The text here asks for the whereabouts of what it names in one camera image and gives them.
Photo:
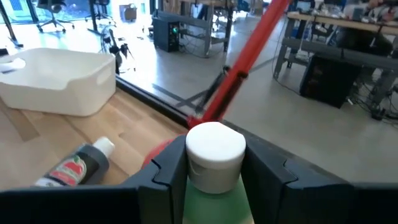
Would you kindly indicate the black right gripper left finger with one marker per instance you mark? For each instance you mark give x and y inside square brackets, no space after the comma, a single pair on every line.
[164,186]

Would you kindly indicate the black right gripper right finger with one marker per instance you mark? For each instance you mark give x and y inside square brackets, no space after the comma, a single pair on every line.
[273,193]

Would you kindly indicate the green large paint bottle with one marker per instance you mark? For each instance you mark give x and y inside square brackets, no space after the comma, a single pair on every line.
[214,146]

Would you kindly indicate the blue labelled paint bottle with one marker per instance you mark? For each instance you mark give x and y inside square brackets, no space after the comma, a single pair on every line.
[90,158]

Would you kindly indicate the black box under desk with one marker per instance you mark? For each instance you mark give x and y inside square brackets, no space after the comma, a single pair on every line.
[329,81]

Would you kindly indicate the red desk lamp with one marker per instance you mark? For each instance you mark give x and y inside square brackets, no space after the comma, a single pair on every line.
[245,59]

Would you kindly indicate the black floor fan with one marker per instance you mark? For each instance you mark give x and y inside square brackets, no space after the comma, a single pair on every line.
[113,48]

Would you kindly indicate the black computer tower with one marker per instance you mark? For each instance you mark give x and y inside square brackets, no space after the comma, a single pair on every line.
[164,34]

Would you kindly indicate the white plastic bin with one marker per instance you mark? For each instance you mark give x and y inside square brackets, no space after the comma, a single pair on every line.
[56,77]

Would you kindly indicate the wooden top office desk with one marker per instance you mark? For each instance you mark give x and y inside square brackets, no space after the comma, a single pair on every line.
[335,21]

